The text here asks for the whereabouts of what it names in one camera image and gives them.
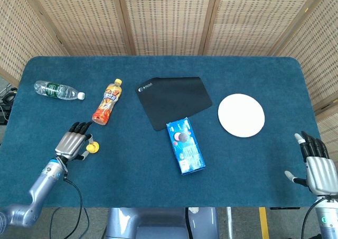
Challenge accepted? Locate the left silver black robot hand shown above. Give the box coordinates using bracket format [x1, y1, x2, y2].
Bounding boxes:
[54, 121, 93, 161]

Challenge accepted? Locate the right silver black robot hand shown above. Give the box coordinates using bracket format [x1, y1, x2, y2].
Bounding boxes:
[284, 131, 338, 197]

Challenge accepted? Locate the round white plate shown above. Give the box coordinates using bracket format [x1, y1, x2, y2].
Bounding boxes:
[218, 93, 266, 139]

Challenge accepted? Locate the orange drink bottle yellow cap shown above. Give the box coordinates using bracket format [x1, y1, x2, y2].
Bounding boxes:
[91, 78, 123, 126]

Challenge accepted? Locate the clear water bottle green label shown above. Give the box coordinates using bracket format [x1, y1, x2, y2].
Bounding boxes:
[33, 80, 86, 101]

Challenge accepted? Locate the blue felt table cloth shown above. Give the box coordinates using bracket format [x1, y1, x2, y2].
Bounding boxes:
[0, 56, 328, 208]

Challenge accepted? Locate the black mouse pad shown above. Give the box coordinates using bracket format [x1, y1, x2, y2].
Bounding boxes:
[135, 76, 213, 132]

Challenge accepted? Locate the blue cookie box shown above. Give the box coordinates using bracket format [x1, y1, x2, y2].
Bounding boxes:
[166, 116, 206, 175]

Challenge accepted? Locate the grey robot torso base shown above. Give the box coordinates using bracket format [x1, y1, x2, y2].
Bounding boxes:
[104, 207, 220, 239]

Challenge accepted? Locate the woven bamboo screen panel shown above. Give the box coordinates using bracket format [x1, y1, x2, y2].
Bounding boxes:
[23, 0, 136, 57]
[0, 0, 70, 88]
[271, 0, 338, 171]
[110, 0, 220, 56]
[197, 0, 327, 57]

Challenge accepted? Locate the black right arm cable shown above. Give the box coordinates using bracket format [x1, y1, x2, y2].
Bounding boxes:
[301, 196, 327, 239]

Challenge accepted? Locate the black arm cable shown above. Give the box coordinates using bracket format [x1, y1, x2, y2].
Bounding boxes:
[301, 196, 327, 239]
[63, 177, 83, 239]

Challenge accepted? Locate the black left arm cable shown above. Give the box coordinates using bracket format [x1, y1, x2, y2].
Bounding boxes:
[63, 177, 83, 239]

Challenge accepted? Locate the black equipment with cables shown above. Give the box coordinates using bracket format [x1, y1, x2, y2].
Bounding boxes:
[0, 84, 18, 126]

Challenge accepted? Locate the white table leg post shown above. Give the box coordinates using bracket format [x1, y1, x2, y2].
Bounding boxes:
[226, 206, 234, 239]

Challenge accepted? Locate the black torso cable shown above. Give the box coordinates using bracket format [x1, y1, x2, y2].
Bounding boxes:
[184, 207, 192, 239]

